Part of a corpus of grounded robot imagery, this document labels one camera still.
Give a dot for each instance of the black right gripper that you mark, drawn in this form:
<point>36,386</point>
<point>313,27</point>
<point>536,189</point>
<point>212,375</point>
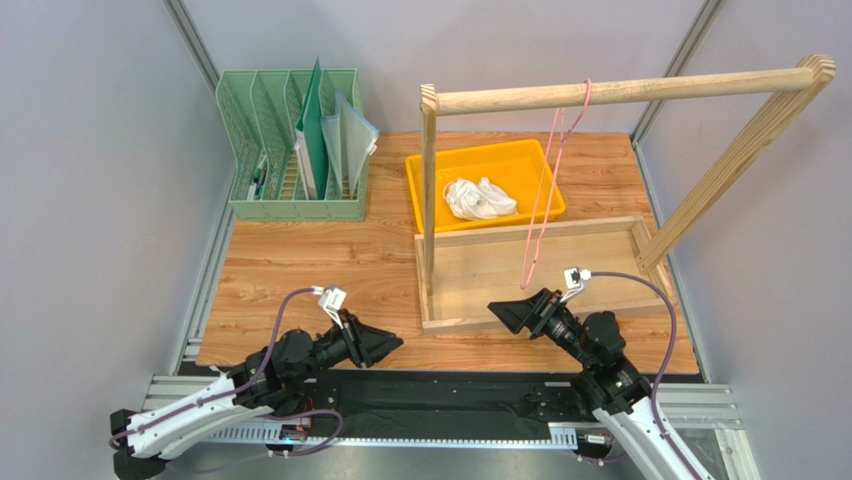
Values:
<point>539,313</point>

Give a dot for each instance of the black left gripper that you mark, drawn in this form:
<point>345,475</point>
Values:
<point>366,344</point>

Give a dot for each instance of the pink wire hanger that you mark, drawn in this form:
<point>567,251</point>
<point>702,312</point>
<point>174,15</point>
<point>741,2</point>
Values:
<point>558,137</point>

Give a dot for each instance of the white tank top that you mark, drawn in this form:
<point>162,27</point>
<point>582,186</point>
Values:
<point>482,200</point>

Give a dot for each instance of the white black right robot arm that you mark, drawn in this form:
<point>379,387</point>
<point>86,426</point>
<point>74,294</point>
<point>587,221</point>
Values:
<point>609,387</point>

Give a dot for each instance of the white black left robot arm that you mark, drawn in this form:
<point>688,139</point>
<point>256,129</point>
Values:
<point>270,382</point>

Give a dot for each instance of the wooden clothes rack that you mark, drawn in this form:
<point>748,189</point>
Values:
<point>608,221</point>

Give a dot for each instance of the yellow plastic tray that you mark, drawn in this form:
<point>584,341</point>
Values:
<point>518,167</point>

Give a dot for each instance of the translucent document pouch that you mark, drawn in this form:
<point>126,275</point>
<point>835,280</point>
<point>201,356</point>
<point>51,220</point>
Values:
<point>350,140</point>

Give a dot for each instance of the green file organizer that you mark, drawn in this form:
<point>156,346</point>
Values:
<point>260,109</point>

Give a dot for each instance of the green folder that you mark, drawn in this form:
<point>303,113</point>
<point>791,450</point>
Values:
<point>310,144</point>

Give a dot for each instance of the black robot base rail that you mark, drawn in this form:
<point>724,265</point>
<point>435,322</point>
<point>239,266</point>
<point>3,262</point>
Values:
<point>515,405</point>

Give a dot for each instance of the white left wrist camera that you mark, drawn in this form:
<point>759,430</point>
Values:
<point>330,301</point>

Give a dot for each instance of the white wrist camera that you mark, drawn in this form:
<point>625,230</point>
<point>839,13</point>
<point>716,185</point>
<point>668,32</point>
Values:
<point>575,279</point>
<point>330,301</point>

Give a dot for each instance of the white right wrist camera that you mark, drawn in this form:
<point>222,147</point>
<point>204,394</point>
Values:
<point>575,279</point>

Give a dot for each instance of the white slotted cable duct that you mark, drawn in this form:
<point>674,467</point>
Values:
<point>267,432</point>

